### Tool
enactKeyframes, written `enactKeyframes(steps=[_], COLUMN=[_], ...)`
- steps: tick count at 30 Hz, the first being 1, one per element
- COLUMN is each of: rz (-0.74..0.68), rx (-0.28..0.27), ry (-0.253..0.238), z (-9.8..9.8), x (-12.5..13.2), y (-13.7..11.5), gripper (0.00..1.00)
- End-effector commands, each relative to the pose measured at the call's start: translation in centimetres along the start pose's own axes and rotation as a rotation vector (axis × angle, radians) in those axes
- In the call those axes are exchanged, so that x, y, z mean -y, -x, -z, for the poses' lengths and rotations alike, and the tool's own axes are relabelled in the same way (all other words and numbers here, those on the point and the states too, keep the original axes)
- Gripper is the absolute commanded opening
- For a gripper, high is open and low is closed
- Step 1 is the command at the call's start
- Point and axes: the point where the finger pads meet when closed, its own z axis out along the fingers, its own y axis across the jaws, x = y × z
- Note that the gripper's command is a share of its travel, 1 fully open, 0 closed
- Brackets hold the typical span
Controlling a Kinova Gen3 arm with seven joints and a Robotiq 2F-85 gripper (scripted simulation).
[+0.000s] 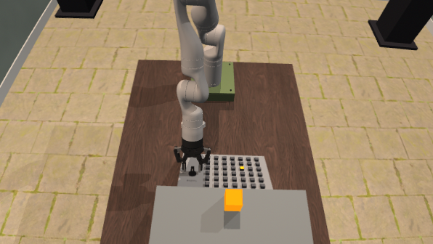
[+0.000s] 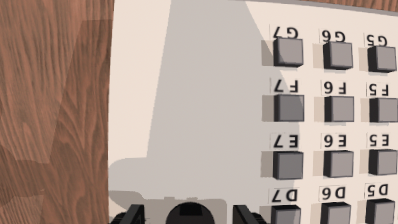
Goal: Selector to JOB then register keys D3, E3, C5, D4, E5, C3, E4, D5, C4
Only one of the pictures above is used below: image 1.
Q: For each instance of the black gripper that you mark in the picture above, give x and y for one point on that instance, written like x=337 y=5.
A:
x=188 y=153

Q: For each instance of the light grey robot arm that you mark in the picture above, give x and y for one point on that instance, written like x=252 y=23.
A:
x=204 y=65

